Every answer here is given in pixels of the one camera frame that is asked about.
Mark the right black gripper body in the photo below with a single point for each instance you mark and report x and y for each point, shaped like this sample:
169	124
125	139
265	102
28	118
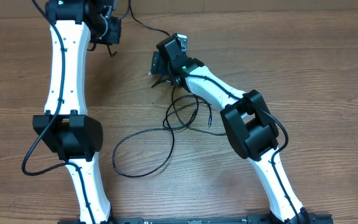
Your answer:
163	66

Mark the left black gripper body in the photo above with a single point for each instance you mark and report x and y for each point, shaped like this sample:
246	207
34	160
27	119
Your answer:
113	37

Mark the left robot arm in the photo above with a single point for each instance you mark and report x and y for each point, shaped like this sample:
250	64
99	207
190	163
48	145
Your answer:
65	127

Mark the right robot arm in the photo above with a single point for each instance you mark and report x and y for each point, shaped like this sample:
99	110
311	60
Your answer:
250	128

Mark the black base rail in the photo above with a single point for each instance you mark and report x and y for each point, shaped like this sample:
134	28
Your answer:
250	219

